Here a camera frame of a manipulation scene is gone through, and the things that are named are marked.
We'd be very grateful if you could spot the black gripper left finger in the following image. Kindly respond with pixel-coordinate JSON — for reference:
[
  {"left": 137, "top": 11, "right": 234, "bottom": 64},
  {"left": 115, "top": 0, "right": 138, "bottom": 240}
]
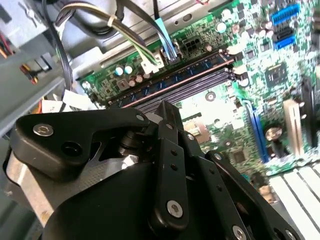
[{"left": 3, "top": 99, "right": 190, "bottom": 234}]

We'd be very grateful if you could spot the blue RAM stick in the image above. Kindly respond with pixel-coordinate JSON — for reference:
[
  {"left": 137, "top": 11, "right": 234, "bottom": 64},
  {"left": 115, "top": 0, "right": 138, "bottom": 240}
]
[{"left": 107, "top": 51, "right": 236, "bottom": 109}]

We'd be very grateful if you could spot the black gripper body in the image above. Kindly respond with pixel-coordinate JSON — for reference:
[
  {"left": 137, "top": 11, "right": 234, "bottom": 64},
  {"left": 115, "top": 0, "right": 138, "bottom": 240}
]
[{"left": 41, "top": 127, "right": 234, "bottom": 240}]

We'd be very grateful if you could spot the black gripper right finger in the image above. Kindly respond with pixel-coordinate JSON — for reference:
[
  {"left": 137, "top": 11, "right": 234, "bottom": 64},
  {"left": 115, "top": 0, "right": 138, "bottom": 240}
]
[{"left": 178, "top": 124, "right": 301, "bottom": 240}]

